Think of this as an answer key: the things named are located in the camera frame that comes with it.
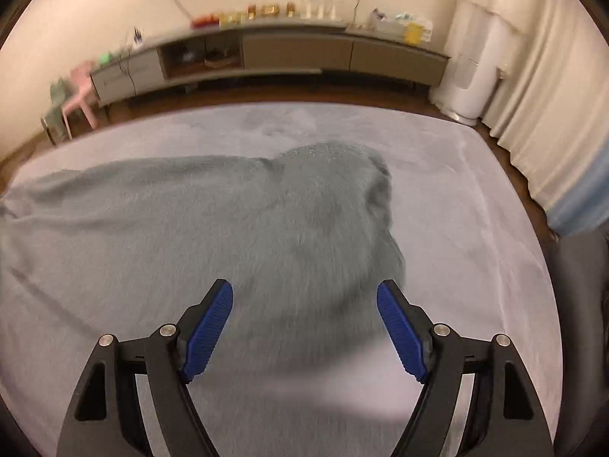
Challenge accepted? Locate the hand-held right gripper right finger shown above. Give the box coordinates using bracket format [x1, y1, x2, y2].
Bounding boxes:
[376, 280, 555, 457]

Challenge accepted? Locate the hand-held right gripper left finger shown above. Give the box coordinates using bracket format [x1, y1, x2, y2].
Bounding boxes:
[56, 279, 234, 457]

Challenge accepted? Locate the grey fuzzy sweater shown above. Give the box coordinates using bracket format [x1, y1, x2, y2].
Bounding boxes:
[0, 140, 407, 457]

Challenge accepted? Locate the light grey bed blanket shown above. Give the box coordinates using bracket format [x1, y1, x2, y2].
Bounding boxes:
[0, 103, 555, 457]

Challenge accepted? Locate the pink plastic chair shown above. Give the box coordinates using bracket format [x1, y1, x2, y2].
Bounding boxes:
[62, 61, 100, 138]

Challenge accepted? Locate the green plastic chair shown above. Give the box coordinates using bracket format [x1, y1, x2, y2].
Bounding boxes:
[41, 79, 73, 145]

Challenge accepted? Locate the long grey tv cabinet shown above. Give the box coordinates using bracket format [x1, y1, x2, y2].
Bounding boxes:
[89, 18, 451, 107]

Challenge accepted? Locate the white tower air conditioner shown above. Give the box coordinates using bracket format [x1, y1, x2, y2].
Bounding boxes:
[436, 0, 506, 126]

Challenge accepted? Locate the cream curtain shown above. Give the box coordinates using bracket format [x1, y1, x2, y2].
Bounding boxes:
[457, 0, 609, 236]

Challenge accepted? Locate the row of small shelf ornaments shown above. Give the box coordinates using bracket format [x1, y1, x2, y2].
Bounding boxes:
[191, 0, 344, 28]

